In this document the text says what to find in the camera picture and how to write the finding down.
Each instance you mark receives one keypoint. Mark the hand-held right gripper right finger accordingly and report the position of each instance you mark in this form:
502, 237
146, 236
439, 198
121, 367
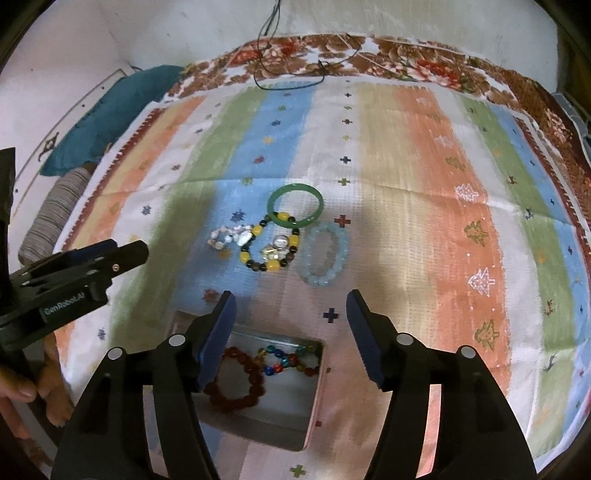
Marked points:
365, 341

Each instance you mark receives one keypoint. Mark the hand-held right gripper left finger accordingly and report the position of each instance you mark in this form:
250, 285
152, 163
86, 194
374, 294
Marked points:
216, 339

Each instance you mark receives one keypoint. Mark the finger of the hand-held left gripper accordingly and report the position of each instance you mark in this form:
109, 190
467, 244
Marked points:
131, 258
94, 247

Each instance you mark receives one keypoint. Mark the metal tin box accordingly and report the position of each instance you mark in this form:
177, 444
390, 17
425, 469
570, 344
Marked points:
277, 427

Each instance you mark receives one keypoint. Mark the green jade bangle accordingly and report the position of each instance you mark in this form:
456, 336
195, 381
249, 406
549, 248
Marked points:
277, 199

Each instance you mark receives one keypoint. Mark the person's left hand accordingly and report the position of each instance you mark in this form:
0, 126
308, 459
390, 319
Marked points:
18, 392

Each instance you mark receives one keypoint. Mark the grey striped pillow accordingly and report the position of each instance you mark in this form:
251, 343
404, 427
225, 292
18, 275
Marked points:
55, 212

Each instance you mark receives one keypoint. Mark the teal pillow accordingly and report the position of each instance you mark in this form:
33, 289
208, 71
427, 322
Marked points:
115, 115

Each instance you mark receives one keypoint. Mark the white bed headboard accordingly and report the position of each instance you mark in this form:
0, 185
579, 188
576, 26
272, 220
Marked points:
55, 115

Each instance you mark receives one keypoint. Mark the striped pastel cloth mat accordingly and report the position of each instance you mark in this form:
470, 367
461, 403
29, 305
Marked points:
415, 184

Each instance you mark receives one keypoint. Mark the blue grey patterned cloth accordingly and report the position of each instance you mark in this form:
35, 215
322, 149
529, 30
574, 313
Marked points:
582, 138

